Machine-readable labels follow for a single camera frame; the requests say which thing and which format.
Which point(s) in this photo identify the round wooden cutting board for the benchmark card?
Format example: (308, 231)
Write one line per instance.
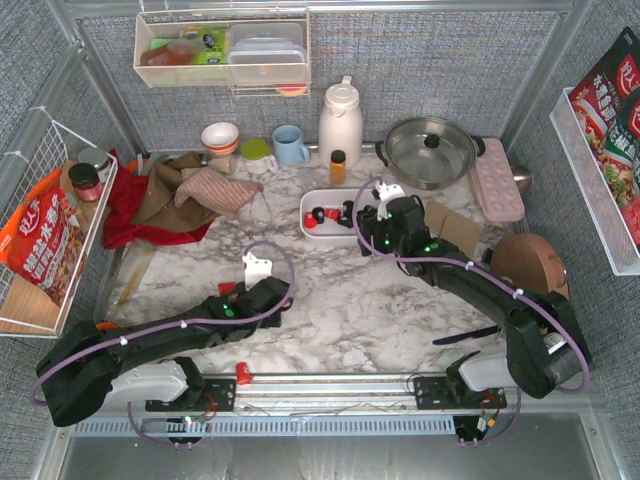
(527, 260)

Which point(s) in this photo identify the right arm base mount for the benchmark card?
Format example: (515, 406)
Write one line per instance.
(449, 391)

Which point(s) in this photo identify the pink striped cloth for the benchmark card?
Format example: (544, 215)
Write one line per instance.
(215, 191)

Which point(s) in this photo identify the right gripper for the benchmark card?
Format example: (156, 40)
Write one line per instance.
(368, 223)

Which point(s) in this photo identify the orange cup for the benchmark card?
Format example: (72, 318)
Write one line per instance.
(106, 325)

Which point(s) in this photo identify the purple knife handle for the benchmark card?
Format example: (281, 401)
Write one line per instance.
(475, 334)

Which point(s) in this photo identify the red cloth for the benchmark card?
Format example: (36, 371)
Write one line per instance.
(124, 200)

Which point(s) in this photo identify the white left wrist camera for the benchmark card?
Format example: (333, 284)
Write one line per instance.
(255, 269)

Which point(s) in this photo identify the brown cardboard piece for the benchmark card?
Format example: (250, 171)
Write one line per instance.
(453, 227)

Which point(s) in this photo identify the green lid white cup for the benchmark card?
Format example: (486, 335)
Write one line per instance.
(257, 156)

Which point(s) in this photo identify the white wire basket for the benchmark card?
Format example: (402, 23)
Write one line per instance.
(45, 145)
(616, 240)

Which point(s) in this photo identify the right white wire basket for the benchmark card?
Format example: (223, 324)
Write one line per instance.
(616, 240)

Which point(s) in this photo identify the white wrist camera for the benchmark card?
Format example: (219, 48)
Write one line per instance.
(384, 193)
(255, 269)

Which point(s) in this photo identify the red seasoning packet left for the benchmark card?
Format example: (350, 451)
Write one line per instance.
(39, 242)

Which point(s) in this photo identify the red seasoning packet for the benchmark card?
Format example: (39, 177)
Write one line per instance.
(606, 105)
(39, 242)

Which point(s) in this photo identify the white orange striped bowl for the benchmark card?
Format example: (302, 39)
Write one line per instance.
(220, 138)

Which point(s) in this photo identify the orange spice bottle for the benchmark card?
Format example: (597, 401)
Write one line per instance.
(337, 170)

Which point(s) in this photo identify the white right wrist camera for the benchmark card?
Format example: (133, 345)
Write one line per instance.
(384, 193)

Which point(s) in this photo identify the blue mug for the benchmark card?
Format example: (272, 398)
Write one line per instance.
(288, 146)

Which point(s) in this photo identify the white thermos jug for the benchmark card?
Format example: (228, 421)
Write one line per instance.
(341, 124)

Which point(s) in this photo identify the steel pot with lid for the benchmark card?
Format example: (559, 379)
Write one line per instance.
(429, 153)

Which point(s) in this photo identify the silver lid jar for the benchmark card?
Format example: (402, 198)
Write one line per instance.
(98, 159)

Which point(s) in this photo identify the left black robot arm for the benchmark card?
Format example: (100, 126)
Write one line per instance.
(77, 373)

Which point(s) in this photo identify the clear plastic food container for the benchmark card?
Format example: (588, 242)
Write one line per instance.
(267, 53)

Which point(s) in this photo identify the red coffee capsule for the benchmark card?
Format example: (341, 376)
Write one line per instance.
(309, 221)
(225, 288)
(333, 214)
(243, 374)

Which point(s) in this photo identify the left white wire basket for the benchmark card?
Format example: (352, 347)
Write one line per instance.
(45, 145)

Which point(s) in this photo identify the pink egg tray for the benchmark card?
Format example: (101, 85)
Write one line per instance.
(493, 184)

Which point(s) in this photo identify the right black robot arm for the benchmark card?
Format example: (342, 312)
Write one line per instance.
(545, 347)

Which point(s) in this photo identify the dark lid jar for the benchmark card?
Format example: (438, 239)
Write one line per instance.
(85, 182)

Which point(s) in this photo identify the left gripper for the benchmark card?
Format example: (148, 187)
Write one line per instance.
(275, 292)

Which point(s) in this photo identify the red seasoning packet right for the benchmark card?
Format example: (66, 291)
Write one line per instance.
(606, 105)

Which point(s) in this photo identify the cream wall storage bin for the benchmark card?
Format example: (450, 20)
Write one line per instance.
(157, 28)

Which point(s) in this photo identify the steel ladle bowl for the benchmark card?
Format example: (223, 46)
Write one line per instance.
(522, 178)

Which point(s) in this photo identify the black coffee capsule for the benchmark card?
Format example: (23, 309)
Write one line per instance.
(345, 219)
(318, 214)

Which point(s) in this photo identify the brown cloth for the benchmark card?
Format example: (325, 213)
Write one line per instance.
(158, 208)

